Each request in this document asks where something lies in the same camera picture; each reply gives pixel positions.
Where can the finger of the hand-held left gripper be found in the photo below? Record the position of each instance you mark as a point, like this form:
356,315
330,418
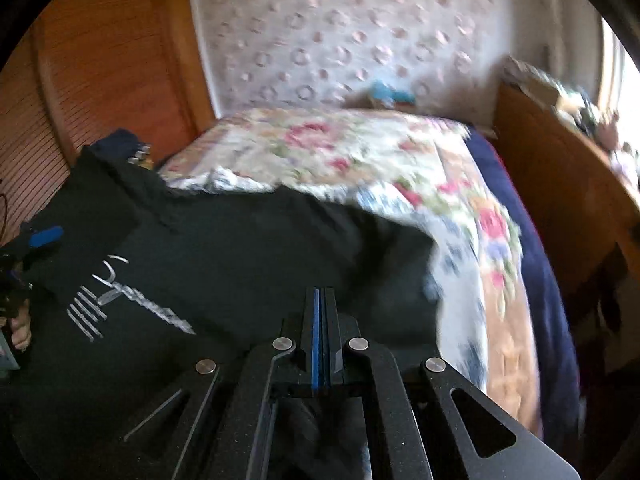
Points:
47,236

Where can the black printed t-shirt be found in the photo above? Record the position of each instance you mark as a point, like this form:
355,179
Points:
225,260

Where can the floral patchwork quilt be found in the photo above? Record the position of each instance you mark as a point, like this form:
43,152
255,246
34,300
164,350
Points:
380,160

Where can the pile of papers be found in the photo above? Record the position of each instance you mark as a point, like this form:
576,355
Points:
545,85

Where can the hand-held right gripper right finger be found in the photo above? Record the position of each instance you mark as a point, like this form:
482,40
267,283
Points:
328,345

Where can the white circle-patterned curtain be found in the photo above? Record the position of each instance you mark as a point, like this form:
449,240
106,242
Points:
350,25

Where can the pink figurine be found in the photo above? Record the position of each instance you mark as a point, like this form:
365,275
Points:
610,135

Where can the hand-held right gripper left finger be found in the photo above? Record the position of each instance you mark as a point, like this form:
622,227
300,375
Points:
314,345

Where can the person's left hand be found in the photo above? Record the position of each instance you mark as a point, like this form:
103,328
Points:
22,332

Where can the window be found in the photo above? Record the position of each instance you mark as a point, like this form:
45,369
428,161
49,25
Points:
622,75

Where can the small blue box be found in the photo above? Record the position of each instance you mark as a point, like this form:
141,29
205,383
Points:
390,92

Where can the folded navy cloth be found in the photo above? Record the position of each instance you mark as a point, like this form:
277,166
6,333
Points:
117,141

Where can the wooden desk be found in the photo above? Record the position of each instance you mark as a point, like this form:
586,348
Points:
555,170

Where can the navy blue blanket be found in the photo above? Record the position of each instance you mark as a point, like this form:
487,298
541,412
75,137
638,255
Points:
542,270

